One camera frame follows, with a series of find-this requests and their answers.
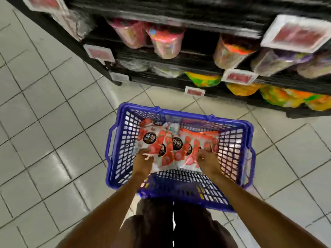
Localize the person's left hand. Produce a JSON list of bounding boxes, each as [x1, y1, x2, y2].
[[132, 148, 155, 180]]

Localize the person's right hand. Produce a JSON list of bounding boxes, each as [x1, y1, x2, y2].
[[197, 149, 224, 180]]

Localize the blue plastic shopping basket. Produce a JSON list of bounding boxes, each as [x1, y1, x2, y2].
[[105, 102, 257, 212]]

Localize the pile of pouches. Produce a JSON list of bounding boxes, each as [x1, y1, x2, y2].
[[136, 118, 220, 168]]

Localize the dark grey metal shelf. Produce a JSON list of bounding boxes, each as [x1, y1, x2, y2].
[[5, 0, 331, 119]]

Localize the person's right forearm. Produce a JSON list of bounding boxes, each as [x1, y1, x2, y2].
[[209, 172, 321, 248]]

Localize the person's left forearm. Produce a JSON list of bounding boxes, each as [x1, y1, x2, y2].
[[57, 173, 148, 248]]

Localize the person's dark trousers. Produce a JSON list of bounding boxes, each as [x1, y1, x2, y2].
[[111, 199, 239, 248]]

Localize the row of small yellow-green cups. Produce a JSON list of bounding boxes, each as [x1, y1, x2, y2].
[[116, 59, 331, 113]]

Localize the row of small pink-lid cups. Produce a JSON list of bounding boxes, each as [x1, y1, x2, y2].
[[106, 18, 331, 81]]

